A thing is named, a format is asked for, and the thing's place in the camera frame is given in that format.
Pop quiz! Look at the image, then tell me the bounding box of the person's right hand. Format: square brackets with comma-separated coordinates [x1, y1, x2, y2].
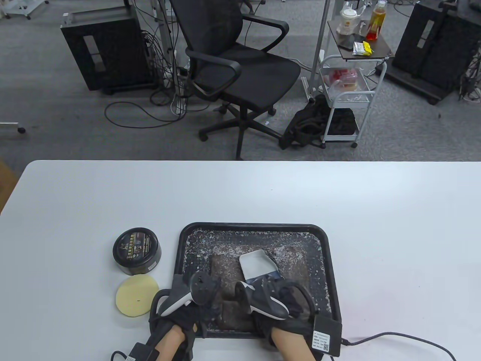
[252, 286, 319, 342]

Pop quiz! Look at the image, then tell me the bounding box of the person's left hand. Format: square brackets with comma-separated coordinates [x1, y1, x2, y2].
[150, 275, 222, 339]

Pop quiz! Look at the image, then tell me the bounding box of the white wiping cloth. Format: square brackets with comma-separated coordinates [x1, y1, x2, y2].
[239, 249, 279, 282]

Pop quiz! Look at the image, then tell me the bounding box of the brown leather bag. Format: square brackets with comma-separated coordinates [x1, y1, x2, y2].
[208, 244, 313, 331]

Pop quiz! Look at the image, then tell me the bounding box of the black leather care cream tin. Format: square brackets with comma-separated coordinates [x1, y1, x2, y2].
[112, 227, 162, 275]

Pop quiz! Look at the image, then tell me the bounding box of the person's right forearm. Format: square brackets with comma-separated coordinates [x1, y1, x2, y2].
[271, 326, 312, 361]

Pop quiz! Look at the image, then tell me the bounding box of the person's left forearm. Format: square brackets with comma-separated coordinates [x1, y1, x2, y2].
[156, 327, 194, 361]

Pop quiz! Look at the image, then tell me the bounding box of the black fabric bag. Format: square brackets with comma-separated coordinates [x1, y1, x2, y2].
[327, 108, 357, 135]

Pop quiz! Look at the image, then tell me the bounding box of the black and white controller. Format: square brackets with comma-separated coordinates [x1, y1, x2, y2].
[235, 280, 319, 322]
[150, 272, 222, 326]

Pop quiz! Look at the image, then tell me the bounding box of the yellow round sponge pad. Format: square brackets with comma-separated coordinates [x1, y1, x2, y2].
[115, 275, 159, 318]

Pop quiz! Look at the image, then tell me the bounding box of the black battery box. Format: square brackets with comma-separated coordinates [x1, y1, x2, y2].
[311, 315, 343, 357]

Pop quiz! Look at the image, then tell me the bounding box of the black plastic tray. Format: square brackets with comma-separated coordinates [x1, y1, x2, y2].
[173, 222, 342, 339]

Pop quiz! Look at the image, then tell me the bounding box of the black backpack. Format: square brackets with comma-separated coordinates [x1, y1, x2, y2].
[279, 94, 331, 150]

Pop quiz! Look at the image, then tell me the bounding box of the black office chair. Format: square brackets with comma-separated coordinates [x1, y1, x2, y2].
[170, 0, 302, 161]

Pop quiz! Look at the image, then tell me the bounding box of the red snack package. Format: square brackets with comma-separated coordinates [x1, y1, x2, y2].
[324, 68, 359, 91]

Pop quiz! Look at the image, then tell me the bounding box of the white stand leg with caster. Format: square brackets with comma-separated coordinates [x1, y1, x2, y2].
[0, 121, 27, 135]

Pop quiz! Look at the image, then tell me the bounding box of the black computer tower cabinet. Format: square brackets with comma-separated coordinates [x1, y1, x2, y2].
[60, 9, 158, 94]

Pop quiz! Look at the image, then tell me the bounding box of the silver metal pole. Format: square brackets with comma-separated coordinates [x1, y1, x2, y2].
[307, 0, 331, 102]

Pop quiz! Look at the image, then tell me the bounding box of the white rolling cart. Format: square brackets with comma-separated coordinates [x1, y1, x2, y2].
[319, 17, 395, 149]

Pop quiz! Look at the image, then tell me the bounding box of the white lidded cup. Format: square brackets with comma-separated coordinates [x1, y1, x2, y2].
[337, 8, 358, 35]

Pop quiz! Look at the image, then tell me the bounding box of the orange drink bottle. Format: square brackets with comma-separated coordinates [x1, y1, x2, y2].
[366, 0, 388, 41]

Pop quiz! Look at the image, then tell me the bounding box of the black equipment cabinet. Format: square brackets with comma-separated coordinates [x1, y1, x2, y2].
[385, 0, 481, 106]

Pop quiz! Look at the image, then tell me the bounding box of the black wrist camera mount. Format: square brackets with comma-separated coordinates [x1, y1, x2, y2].
[111, 341, 160, 361]

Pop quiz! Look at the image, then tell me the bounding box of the black battery box cable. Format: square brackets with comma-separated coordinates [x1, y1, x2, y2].
[340, 332, 457, 361]

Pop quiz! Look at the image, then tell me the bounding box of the black looped floor cable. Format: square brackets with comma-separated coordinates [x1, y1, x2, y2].
[104, 90, 188, 129]

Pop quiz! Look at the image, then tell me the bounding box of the tangle of hanging cables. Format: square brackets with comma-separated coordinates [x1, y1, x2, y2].
[132, 0, 192, 117]

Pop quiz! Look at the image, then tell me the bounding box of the white metal post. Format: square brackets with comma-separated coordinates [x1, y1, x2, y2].
[152, 0, 179, 89]

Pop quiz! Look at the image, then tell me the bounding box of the cluster of grey cables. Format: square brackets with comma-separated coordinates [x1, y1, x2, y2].
[458, 47, 481, 104]

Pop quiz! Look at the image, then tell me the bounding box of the white wheeled frame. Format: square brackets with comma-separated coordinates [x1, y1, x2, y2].
[0, 0, 49, 20]

